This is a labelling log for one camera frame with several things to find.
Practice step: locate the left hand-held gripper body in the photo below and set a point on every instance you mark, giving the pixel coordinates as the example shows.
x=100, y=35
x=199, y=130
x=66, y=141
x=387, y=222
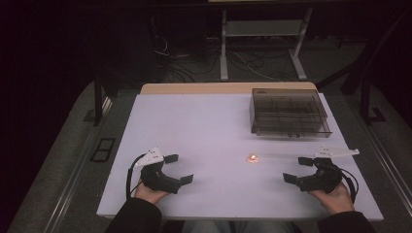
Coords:
x=158, y=181

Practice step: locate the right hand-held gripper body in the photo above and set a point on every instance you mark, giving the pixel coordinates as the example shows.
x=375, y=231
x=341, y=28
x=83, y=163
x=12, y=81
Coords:
x=325, y=181

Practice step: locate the small orange shiny item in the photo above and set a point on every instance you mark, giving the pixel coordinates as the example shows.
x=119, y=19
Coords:
x=252, y=158

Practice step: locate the dark transparent compartment box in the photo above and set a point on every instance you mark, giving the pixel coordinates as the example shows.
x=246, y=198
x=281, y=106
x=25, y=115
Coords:
x=288, y=111

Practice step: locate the person's left hand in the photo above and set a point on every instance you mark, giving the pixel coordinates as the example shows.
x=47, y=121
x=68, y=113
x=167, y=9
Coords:
x=150, y=195

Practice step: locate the person's right hand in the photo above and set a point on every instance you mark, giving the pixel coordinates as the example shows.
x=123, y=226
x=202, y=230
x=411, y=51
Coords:
x=338, y=200

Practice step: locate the black angled metal stand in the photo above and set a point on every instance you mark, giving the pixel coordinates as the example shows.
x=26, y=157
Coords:
x=366, y=81

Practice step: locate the white metal stand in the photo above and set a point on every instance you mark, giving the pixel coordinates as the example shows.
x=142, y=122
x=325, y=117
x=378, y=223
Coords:
x=264, y=28

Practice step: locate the black rectangular floor frame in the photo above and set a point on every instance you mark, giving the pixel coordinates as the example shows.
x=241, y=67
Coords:
x=103, y=149

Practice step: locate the metal floor rail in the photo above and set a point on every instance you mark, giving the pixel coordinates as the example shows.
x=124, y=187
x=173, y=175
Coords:
x=388, y=161
x=74, y=181

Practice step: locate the black metal frame post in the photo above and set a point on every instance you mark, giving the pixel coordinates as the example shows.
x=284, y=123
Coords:
x=97, y=100

